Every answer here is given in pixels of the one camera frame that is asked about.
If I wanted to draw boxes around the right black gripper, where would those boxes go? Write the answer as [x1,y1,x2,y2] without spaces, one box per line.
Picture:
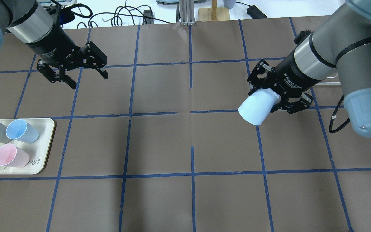
[247,53,321,114]

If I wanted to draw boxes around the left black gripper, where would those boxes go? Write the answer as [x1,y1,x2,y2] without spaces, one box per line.
[28,31,109,90]

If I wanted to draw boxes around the light blue plastic cup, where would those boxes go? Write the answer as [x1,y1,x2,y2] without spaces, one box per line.
[238,88,280,125]

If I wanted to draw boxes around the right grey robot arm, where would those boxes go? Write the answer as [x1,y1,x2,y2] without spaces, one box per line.
[238,0,371,138]

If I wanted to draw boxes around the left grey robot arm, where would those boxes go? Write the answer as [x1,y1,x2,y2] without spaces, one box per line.
[0,0,108,89]

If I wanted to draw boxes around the pink plastic cup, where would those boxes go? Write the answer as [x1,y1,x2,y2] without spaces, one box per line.
[0,143,30,168]

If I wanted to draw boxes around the black power adapter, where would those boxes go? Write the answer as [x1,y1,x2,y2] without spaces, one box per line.
[246,5,268,19]

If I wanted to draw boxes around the cream serving tray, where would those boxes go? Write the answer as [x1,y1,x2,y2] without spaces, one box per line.
[0,118,55,175]

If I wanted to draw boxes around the black power brick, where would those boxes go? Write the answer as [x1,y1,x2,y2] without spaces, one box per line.
[142,9,155,25]

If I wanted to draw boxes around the wooden stand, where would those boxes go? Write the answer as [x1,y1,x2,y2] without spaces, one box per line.
[197,0,230,22]

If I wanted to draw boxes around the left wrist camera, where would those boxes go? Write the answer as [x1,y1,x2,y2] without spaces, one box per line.
[46,5,76,26]

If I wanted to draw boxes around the white wire cup rack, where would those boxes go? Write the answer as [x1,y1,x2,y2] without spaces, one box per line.
[316,72,341,86]

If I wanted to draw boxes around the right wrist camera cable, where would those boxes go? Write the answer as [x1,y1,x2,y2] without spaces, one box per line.
[329,97,351,134]

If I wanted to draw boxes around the black tangled cables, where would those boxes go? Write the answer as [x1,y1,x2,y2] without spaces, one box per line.
[76,0,173,27]

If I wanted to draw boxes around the aluminium frame post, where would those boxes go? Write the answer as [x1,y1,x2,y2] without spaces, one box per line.
[179,0,195,26]

